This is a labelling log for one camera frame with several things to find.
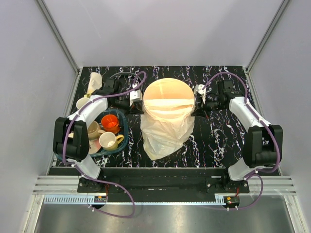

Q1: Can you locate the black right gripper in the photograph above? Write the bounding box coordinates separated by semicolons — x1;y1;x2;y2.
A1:
191;94;225;119

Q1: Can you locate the detached white trash bag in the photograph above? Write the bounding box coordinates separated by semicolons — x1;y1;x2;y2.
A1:
140;78;195;160

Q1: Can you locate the white trash bag roll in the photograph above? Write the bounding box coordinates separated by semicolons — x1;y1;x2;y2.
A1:
86;72;103;95

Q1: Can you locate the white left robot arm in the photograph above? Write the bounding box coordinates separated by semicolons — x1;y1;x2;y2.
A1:
52;71;147;192

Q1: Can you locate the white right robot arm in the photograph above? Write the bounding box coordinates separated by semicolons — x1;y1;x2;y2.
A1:
192;80;283;193

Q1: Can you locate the clear blue plastic tub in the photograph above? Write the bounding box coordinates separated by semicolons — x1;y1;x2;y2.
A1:
88;108;129;157

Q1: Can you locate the orange black mug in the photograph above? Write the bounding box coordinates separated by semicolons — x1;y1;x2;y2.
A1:
101;114;121;134

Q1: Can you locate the yellow white mug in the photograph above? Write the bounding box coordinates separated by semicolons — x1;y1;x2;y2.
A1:
99;132;124;151

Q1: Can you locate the beige ceramic cup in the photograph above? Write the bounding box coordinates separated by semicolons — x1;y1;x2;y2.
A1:
87;121;105;140

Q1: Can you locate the light green mug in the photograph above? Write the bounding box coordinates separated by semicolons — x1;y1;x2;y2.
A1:
76;97;89;110

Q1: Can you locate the cream pink floral plate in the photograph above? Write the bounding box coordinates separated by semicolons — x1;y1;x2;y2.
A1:
89;138;102;154

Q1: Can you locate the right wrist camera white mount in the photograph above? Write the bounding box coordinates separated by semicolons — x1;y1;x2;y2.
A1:
193;84;206;104

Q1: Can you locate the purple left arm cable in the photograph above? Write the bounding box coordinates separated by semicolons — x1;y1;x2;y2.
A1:
62;71;148;217

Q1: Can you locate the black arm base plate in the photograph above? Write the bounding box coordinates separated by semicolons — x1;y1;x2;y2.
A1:
77;167;250;194

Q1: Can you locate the aluminium front rail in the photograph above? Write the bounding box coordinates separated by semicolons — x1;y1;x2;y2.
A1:
33;176;296;205

